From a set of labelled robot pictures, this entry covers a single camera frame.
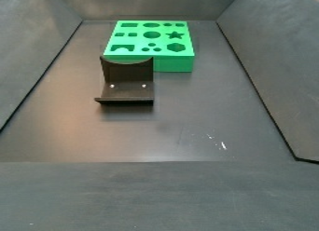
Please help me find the black curved holder stand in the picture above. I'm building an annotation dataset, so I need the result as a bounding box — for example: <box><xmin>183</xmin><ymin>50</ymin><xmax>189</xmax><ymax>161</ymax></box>
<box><xmin>96</xmin><ymin>57</ymin><xmax>155</xmax><ymax>104</ymax></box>

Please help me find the green shape sorter block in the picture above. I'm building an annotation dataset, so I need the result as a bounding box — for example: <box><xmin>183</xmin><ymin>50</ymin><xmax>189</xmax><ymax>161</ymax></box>
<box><xmin>104</xmin><ymin>20</ymin><xmax>195</xmax><ymax>73</ymax></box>

